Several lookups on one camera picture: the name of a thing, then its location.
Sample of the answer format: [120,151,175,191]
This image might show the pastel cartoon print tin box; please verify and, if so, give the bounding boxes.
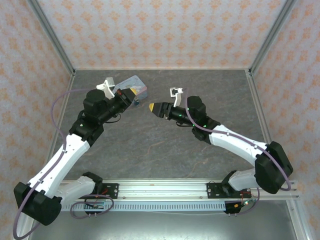
[113,75,148,100]

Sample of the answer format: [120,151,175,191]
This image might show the aluminium table side rail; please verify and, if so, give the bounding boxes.
[47,70,77,161]
[245,69,276,151]

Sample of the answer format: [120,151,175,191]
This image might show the white slotted cable duct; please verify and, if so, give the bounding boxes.
[59,201,227,212]

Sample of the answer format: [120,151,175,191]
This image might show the aluminium frame leg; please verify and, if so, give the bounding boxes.
[17,219,38,240]
[286,200,314,240]

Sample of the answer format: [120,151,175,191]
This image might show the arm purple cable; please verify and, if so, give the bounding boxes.
[12,88,115,239]
[184,88,292,217]

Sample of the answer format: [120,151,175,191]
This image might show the aluminium frame post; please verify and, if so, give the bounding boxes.
[26,0,77,76]
[249,0,299,76]

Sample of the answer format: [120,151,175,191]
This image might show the small electronics board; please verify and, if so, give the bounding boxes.
[84,201,105,210]
[234,198,255,208]

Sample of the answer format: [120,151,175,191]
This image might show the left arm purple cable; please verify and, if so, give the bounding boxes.
[12,88,115,239]

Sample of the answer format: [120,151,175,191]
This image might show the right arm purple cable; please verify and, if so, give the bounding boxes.
[184,88,292,217]

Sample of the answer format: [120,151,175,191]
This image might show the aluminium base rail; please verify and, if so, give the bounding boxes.
[58,178,300,201]

